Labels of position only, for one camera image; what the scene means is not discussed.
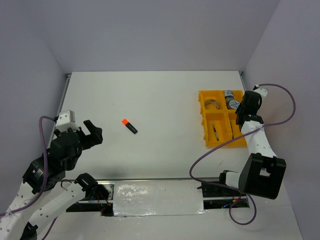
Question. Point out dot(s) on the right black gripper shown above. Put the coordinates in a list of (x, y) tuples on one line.
[(239, 108)]

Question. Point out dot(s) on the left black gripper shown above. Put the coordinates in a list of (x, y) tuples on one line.
[(97, 137)]

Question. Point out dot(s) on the blue paint jar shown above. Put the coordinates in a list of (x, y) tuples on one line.
[(228, 95), (233, 104)]

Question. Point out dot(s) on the blue pen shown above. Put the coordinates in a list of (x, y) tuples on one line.
[(215, 132)]

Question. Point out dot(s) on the clear tape roll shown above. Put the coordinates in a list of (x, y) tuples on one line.
[(212, 102)]

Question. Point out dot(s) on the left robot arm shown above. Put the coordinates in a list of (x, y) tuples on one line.
[(25, 218)]

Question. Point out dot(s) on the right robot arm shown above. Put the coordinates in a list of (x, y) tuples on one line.
[(263, 172)]

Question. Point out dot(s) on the yellow compartment bin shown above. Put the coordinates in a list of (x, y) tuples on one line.
[(224, 119)]

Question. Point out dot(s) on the orange highlighter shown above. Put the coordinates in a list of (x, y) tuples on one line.
[(129, 126)]

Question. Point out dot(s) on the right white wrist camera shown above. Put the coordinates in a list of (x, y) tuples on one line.
[(260, 90)]

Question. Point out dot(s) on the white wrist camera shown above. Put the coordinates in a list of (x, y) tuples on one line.
[(260, 90), (65, 121)]

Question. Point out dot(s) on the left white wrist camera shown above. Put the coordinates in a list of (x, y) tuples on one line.
[(65, 121)]

